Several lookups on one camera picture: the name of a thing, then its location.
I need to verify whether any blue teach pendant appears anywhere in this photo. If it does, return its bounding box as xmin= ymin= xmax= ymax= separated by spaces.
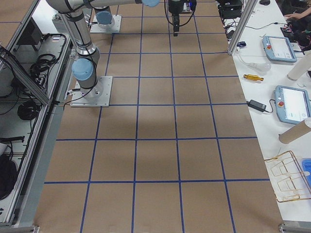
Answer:
xmin=262 ymin=36 xmax=297 ymax=63
xmin=274 ymin=85 xmax=311 ymax=124

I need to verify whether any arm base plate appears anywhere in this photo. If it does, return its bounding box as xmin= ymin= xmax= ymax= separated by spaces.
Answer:
xmin=90 ymin=15 xmax=122 ymax=34
xmin=70 ymin=76 xmax=113 ymax=107

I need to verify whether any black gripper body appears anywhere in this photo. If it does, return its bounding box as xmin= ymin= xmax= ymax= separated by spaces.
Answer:
xmin=168 ymin=0 xmax=197 ymax=16

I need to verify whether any white cardboard tube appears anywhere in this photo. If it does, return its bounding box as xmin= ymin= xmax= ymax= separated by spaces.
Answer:
xmin=287 ymin=50 xmax=311 ymax=81

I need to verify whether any gold wire rack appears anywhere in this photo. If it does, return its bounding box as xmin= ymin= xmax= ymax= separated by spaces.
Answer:
xmin=264 ymin=150 xmax=311 ymax=203

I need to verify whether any black power adapter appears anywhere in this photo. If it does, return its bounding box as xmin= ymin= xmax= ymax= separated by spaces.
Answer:
xmin=246 ymin=100 xmax=266 ymax=112

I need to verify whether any far blue teach pendant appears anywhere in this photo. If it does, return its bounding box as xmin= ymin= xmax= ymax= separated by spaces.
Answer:
xmin=262 ymin=36 xmax=297 ymax=63

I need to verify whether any near blue teach pendant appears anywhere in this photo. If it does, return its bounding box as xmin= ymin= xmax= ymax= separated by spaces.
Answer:
xmin=274 ymin=85 xmax=311 ymax=124

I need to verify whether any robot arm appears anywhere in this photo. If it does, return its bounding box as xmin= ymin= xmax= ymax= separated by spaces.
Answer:
xmin=95 ymin=6 xmax=113 ymax=29
xmin=47 ymin=0 xmax=159 ymax=98

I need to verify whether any aluminium frame post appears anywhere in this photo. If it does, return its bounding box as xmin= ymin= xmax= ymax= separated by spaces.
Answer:
xmin=227 ymin=0 xmax=257 ymax=55

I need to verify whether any blue plastic container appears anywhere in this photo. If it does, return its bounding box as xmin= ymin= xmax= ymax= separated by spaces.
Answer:
xmin=301 ymin=158 xmax=311 ymax=187

